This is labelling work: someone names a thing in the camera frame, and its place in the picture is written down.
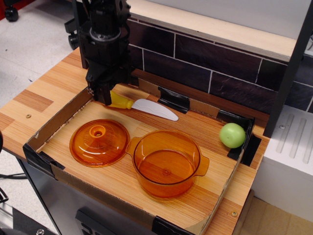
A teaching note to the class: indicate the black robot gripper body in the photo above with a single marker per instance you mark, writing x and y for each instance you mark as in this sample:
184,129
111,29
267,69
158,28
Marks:
107,56

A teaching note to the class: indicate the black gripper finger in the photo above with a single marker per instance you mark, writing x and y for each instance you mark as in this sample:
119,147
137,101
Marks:
102,93

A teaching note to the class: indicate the yellow handled white toy knife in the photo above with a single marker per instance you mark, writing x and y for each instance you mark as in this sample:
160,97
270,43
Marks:
143,105

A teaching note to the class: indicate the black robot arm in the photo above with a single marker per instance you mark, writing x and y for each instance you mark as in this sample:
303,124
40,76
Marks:
104,17

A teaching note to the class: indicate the orange transparent pot lid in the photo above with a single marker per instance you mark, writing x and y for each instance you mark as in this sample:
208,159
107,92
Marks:
99,143

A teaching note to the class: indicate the orange transparent pot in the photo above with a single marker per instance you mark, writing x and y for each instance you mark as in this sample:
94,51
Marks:
167,162

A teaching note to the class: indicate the cardboard fence with black tape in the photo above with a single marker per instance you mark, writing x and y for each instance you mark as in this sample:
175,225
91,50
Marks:
212,206

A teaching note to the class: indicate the black chair base wheel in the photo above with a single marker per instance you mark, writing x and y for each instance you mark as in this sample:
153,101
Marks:
70,28

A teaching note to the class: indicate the black caster wheel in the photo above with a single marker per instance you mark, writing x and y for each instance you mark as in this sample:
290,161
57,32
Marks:
11,14

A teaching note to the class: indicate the green toy apple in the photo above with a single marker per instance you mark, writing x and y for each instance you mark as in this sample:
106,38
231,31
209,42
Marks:
232,135

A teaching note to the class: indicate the dark brick backsplash shelf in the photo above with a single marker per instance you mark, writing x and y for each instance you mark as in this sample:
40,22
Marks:
233,67

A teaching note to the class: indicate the white toy sink unit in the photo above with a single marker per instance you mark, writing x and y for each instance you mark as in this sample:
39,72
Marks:
285,176

